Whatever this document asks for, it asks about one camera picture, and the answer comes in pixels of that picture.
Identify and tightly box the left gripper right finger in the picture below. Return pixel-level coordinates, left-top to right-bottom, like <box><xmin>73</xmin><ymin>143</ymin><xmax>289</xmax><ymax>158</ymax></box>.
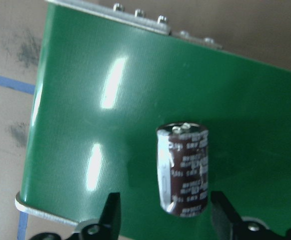
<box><xmin>210</xmin><ymin>191</ymin><xmax>291</xmax><ymax>240</ymax></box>

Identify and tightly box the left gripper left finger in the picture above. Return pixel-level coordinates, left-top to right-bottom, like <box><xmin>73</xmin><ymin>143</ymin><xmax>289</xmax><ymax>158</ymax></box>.
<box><xmin>71</xmin><ymin>192</ymin><xmax>121</xmax><ymax>240</ymax></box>

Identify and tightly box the dark cylindrical capacitor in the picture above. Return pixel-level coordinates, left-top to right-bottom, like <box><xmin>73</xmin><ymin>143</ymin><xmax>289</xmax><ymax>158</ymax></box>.
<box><xmin>156</xmin><ymin>122</ymin><xmax>209</xmax><ymax>218</ymax></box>

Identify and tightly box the green conveyor belt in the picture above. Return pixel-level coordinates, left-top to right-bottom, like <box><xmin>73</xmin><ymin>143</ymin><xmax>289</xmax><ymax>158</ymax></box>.
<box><xmin>15</xmin><ymin>0</ymin><xmax>291</xmax><ymax>240</ymax></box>

